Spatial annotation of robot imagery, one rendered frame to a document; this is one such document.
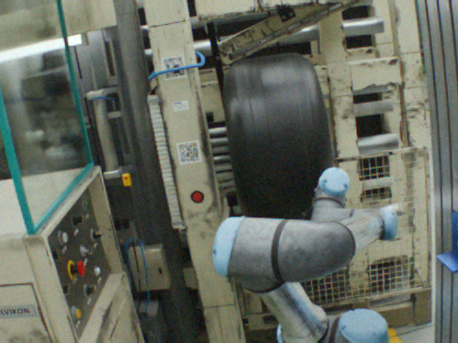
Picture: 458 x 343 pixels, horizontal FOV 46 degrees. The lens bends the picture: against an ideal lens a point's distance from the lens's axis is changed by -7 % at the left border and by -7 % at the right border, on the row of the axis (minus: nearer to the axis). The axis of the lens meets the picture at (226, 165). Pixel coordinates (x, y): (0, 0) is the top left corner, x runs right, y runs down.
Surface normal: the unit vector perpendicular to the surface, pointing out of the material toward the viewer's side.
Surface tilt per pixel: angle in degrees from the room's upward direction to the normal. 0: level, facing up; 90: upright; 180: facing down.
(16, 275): 90
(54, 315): 90
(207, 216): 90
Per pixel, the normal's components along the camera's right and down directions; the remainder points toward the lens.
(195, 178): -0.04, 0.29
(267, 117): -0.11, -0.20
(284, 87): -0.15, -0.50
